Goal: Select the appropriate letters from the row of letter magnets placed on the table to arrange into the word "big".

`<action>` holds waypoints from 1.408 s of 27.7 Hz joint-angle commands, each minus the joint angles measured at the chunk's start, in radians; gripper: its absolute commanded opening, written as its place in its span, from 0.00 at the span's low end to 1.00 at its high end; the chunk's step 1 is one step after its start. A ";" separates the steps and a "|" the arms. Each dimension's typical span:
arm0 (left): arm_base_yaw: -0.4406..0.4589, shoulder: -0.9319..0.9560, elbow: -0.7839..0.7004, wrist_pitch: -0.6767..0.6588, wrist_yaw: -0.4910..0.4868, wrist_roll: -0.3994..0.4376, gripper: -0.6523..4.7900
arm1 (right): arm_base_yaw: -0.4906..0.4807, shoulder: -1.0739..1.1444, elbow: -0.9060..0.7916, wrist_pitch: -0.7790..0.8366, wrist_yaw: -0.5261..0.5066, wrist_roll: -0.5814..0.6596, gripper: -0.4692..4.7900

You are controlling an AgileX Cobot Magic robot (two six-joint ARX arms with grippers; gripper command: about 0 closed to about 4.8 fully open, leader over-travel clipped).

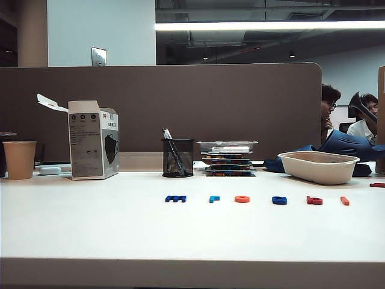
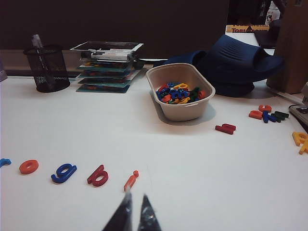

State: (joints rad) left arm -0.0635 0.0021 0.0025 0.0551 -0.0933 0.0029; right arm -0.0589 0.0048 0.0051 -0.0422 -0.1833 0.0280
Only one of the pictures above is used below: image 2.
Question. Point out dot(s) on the black mesh pen holder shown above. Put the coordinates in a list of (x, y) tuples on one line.
[(48, 79)]

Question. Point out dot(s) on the brown cardboard box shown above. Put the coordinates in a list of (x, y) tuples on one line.
[(293, 60)]

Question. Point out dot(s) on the yellow Toblerone box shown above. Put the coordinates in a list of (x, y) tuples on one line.
[(240, 30)]

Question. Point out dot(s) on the orange letter n magnet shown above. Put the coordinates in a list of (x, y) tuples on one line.
[(255, 115)]

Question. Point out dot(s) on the orange letter i magnet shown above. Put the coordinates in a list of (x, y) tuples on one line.
[(131, 180)]

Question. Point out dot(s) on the white printed carton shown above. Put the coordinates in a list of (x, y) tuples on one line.
[(273, 12)]

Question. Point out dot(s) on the red letter b magnet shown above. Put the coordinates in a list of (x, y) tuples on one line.
[(96, 172)]

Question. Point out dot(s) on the yellow letter magnet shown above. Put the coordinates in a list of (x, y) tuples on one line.
[(304, 150), (302, 137)]

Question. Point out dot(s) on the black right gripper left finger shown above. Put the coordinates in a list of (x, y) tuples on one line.
[(122, 216)]

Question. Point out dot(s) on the pile of colourful letter magnets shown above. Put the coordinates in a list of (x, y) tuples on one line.
[(179, 93)]

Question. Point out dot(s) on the white marker pen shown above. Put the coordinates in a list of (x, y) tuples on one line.
[(110, 56)]

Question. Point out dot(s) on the clear pen with black tip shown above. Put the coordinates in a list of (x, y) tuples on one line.
[(37, 42)]

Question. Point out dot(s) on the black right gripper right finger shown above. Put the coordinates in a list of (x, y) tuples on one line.
[(148, 219)]

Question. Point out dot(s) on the small blue letter magnet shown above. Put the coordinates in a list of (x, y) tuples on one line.
[(265, 118)]

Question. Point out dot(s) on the beige oval pulp bowl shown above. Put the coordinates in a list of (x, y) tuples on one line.
[(180, 110)]

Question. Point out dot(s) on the orange letter o magnet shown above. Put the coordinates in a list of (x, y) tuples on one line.
[(22, 168)]

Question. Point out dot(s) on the brown desk partition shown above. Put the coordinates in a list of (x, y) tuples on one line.
[(120, 24)]

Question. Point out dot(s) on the orange letter c magnet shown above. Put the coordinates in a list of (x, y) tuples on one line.
[(262, 108)]

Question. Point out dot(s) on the green letter m magnet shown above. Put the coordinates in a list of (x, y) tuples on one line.
[(279, 116)]

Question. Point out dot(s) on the grey flat device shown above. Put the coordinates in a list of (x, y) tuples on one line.
[(299, 115)]

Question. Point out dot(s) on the colourful puzzle card tray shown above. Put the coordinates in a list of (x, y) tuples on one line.
[(108, 65), (101, 89), (103, 81), (106, 74)]

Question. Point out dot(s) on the clear plastic tray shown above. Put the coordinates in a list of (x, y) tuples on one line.
[(80, 47)]

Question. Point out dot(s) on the red letter h magnet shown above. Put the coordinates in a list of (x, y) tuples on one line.
[(225, 129)]

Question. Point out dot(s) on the blue letter g magnet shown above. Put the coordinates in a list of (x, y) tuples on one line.
[(56, 180)]

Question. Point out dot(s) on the light blue letter r magnet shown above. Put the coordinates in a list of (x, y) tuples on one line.
[(3, 162)]

